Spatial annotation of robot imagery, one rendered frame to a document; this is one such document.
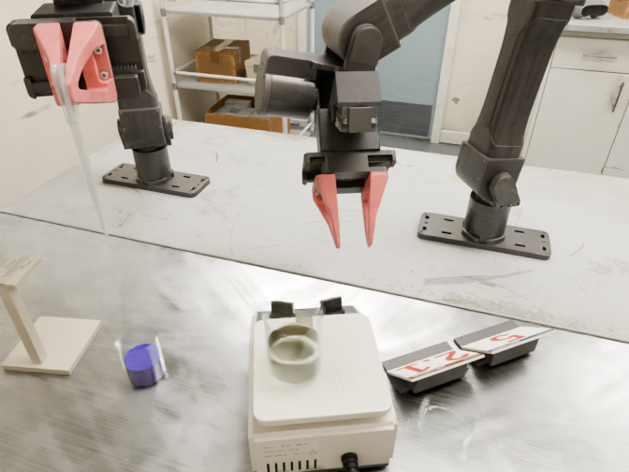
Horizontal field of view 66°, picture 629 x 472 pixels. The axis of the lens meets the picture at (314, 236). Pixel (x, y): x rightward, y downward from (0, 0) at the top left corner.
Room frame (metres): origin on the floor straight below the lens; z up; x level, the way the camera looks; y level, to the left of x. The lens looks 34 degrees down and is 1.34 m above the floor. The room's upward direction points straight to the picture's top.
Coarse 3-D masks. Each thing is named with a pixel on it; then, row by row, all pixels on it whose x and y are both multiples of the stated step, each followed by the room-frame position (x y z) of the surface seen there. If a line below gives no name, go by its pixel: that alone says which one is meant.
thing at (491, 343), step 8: (520, 328) 0.43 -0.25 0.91; (528, 328) 0.42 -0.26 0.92; (496, 336) 0.41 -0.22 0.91; (504, 336) 0.41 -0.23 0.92; (512, 336) 0.40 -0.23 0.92; (520, 336) 0.39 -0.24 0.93; (472, 344) 0.40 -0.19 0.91; (480, 344) 0.40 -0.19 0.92; (488, 344) 0.39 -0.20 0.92; (496, 344) 0.38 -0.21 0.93; (504, 344) 0.38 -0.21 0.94
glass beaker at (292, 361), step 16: (304, 288) 0.32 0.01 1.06; (272, 304) 0.31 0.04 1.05; (288, 304) 0.32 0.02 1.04; (304, 304) 0.32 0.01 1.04; (320, 304) 0.31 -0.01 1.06; (272, 320) 0.31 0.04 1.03; (288, 320) 0.32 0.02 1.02; (304, 320) 0.32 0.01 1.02; (320, 320) 0.29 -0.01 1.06; (272, 336) 0.28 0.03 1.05; (288, 336) 0.27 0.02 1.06; (304, 336) 0.27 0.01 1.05; (320, 336) 0.29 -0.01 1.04; (272, 352) 0.28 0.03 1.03; (288, 352) 0.27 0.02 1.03; (304, 352) 0.27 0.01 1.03; (320, 352) 0.29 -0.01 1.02; (272, 368) 0.28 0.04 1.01; (288, 368) 0.27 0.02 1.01; (304, 368) 0.28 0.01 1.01; (320, 368) 0.29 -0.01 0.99; (288, 384) 0.27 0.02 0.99; (304, 384) 0.28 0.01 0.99
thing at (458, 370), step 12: (432, 348) 0.40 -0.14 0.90; (444, 348) 0.40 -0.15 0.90; (396, 360) 0.38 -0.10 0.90; (408, 360) 0.38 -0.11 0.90; (420, 360) 0.38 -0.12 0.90; (468, 360) 0.35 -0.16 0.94; (432, 372) 0.33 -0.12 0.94; (444, 372) 0.35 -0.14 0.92; (456, 372) 0.35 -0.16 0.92; (396, 384) 0.35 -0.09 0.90; (408, 384) 0.35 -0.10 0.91; (420, 384) 0.34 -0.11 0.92; (432, 384) 0.34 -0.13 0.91
